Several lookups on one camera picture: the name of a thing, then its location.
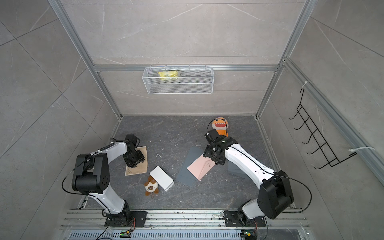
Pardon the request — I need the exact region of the white rectangular box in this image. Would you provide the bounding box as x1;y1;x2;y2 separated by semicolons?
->
150;166;174;192

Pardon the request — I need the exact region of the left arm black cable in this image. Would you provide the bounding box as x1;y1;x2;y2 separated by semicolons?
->
61;137;127;240

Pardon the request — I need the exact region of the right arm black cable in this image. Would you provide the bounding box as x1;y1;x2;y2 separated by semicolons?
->
206;117;313;214

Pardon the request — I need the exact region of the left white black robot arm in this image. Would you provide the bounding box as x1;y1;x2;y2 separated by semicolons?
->
72;135;147;228

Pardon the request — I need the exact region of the yellow packet in basket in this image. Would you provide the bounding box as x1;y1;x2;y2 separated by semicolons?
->
158;71;182;81

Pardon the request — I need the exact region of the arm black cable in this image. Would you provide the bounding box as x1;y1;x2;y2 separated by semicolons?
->
206;117;313;214
61;137;127;240

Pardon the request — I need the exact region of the grey envelope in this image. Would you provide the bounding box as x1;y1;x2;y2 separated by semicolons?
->
175;146;208;187
228;162;253;181

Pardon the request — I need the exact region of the grey envelope under pink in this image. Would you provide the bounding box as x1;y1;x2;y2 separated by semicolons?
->
175;146;208;187

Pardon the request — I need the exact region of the brown white dog plush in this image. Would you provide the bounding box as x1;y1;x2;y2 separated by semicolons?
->
145;176;160;196

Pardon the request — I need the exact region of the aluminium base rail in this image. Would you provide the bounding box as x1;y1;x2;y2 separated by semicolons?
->
54;209;314;240

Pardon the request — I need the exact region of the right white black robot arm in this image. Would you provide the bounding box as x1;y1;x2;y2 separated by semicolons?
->
204;129;294;225

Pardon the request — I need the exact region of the grey envelope front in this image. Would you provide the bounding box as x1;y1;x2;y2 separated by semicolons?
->
228;162;253;181

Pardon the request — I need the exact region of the black wire hook rack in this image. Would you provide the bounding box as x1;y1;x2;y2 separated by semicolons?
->
288;88;357;170

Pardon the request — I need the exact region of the white wire mesh basket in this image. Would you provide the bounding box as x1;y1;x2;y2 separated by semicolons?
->
142;67;215;95

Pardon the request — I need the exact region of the orange shark plush toy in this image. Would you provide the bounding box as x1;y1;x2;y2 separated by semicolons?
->
211;117;229;137

